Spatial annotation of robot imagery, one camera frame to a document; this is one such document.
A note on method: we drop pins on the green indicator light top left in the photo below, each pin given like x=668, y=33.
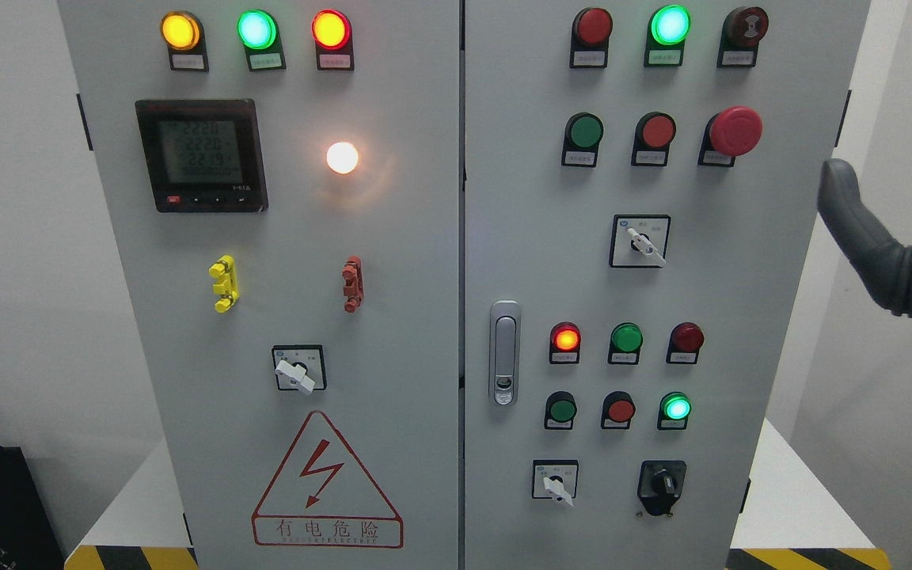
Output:
x=259, y=34

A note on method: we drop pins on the red emergency stop button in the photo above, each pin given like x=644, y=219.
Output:
x=730, y=133

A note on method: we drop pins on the green indicator light top right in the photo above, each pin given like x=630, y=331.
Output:
x=667, y=30

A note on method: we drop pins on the red push button lower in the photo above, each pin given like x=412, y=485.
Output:
x=618, y=411

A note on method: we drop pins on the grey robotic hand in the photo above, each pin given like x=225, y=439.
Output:
x=883, y=263

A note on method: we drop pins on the black rotary selector switch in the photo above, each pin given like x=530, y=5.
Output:
x=660, y=485

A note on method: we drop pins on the lit green indicator light lower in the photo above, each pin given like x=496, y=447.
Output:
x=674, y=411

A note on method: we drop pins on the white table with hazard stripes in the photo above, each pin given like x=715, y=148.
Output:
x=789, y=521

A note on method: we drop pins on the black digital power meter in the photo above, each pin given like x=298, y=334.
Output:
x=203, y=156

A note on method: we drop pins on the white glowing indicator light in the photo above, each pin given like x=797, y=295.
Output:
x=342, y=157

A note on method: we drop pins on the silver door handle lock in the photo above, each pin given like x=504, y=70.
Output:
x=504, y=351

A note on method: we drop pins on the green push button lower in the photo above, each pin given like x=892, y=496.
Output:
x=560, y=410

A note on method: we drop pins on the grey cabinet door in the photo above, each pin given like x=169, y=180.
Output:
x=539, y=233
x=392, y=366

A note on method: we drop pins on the grey rotary switch left door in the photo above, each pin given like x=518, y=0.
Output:
x=299, y=368

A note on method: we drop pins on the red push button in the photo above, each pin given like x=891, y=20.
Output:
x=651, y=142
x=618, y=411

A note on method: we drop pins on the grey left cabinet door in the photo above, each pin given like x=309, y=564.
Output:
x=392, y=366

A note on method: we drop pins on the red-orange indicator light top left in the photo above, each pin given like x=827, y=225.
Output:
x=332, y=35

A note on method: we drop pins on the red terminal clip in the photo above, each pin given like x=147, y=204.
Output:
x=353, y=287

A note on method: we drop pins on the green indicator light middle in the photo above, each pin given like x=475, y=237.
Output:
x=625, y=344

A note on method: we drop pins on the lit red indicator light middle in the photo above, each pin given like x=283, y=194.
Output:
x=564, y=345

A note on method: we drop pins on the grey rotary switch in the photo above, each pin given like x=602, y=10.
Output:
x=639, y=241
x=555, y=480

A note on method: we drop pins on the red push button upper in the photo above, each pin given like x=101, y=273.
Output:
x=651, y=142

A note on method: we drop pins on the red electrical hazard warning sign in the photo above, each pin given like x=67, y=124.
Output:
x=322, y=495

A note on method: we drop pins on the yellow indicator light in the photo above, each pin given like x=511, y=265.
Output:
x=184, y=37

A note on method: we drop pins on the green push button upper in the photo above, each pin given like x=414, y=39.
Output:
x=582, y=136

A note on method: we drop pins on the green push button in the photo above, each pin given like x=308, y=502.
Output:
x=560, y=410
x=582, y=136

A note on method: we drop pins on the dark red buzzer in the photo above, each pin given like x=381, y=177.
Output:
x=741, y=33

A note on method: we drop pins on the red indicator light top right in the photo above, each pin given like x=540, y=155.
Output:
x=589, y=40

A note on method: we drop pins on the grey right cabinet door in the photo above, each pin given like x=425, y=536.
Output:
x=539, y=233

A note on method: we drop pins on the yellow terminal clip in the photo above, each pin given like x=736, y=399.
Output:
x=225, y=284

